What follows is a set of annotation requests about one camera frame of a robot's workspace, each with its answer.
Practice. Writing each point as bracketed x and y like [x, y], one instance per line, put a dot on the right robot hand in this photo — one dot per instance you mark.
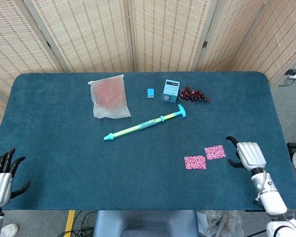
[251, 155]

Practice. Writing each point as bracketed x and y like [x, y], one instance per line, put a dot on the pink-patterned card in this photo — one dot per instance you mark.
[215, 152]
[195, 163]

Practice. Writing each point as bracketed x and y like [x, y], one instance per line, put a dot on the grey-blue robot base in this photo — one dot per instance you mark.
[145, 223]

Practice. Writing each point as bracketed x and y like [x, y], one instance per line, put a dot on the crumpled clear plastic bag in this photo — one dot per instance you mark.
[219, 223]

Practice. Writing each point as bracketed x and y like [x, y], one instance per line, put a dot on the teal blue table cloth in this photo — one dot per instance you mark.
[64, 148]

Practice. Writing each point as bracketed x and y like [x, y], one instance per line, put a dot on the dark red grape bunch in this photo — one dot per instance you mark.
[191, 95]

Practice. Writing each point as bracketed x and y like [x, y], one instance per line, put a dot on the black power plug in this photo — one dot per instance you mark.
[289, 72]

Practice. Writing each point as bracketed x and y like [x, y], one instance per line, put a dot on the light blue carton box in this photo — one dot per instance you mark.
[170, 91]

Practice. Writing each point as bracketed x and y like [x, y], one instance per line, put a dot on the teal green toy water pump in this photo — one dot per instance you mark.
[138, 127]

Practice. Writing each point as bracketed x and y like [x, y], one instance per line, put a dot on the small blue eraser block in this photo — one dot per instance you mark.
[151, 92]

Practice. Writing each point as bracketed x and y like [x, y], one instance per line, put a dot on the black screen hinge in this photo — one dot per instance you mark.
[204, 44]
[48, 44]

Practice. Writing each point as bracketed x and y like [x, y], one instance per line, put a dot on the translucent bag with pink content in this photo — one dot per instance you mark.
[109, 96]

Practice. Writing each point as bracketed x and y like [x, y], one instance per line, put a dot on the woven bamboo folding screen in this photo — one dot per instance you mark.
[88, 37]

